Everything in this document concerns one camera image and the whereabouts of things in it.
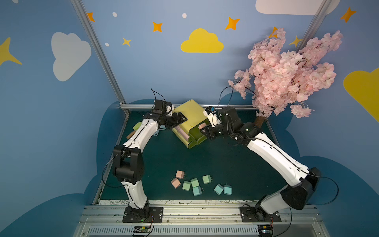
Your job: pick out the controller board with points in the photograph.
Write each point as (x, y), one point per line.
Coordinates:
(141, 230)
(265, 231)

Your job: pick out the right controller board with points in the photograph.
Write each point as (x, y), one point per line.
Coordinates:
(265, 231)

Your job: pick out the blue toy dustpan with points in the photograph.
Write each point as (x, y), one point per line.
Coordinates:
(162, 127)

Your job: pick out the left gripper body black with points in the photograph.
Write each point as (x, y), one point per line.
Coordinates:
(174, 120)

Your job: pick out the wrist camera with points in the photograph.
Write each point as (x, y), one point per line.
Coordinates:
(210, 113)
(162, 107)

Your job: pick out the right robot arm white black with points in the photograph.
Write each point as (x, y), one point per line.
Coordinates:
(301, 181)

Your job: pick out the yellow-green drawer cabinet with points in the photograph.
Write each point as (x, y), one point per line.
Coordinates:
(194, 113)

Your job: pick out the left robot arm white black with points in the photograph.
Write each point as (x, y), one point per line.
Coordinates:
(127, 162)

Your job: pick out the pink cherry blossom tree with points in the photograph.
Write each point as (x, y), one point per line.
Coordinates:
(278, 79)

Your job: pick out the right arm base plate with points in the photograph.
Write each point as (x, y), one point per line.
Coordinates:
(250, 214)

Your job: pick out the teal plug tilted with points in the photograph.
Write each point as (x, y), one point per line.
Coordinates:
(219, 189)

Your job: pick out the left controller board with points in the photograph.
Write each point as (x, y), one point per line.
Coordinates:
(141, 230)

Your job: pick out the teal plug far right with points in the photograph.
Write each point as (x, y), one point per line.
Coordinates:
(228, 190)

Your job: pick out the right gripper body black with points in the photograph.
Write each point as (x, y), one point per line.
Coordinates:
(209, 131)

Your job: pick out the green plug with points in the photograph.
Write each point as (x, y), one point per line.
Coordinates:
(194, 182)
(207, 179)
(186, 186)

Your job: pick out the teal plug lower middle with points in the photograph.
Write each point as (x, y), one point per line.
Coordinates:
(197, 191)

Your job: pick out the green toy shovel wooden handle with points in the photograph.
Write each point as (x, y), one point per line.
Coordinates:
(135, 128)

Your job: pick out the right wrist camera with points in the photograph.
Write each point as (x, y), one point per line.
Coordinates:
(210, 113)

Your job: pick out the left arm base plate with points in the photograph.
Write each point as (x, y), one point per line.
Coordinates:
(145, 215)

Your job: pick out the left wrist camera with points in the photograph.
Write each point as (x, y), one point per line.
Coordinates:
(162, 107)

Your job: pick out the pink plug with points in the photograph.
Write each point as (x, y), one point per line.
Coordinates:
(201, 126)
(175, 183)
(180, 174)

